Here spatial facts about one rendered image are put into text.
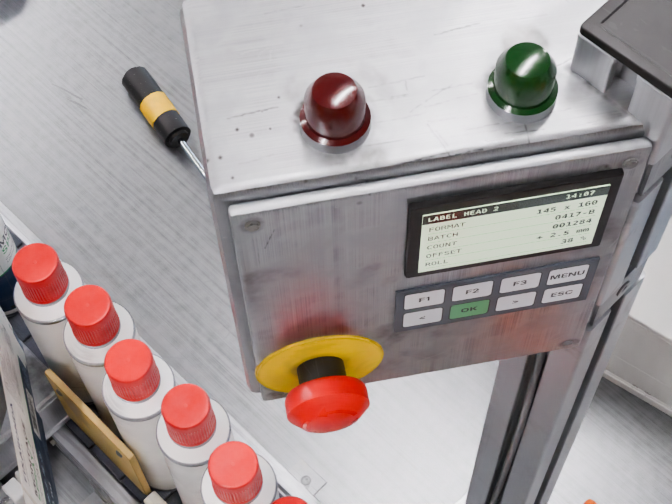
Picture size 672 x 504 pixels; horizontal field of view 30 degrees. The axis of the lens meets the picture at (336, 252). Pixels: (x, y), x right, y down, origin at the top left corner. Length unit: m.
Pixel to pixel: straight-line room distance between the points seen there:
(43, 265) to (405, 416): 0.37
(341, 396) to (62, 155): 0.74
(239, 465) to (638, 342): 0.38
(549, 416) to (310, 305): 0.24
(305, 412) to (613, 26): 0.22
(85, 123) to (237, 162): 0.83
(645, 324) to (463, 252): 0.53
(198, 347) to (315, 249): 0.66
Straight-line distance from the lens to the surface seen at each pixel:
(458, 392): 1.11
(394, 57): 0.48
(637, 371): 1.10
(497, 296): 0.55
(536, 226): 0.50
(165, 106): 1.24
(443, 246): 0.49
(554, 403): 0.70
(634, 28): 0.47
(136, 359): 0.86
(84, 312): 0.88
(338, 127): 0.44
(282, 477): 0.94
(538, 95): 0.46
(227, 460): 0.82
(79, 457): 1.06
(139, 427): 0.90
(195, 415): 0.83
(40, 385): 1.02
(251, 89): 0.47
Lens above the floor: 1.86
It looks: 61 degrees down
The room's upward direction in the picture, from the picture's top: 2 degrees counter-clockwise
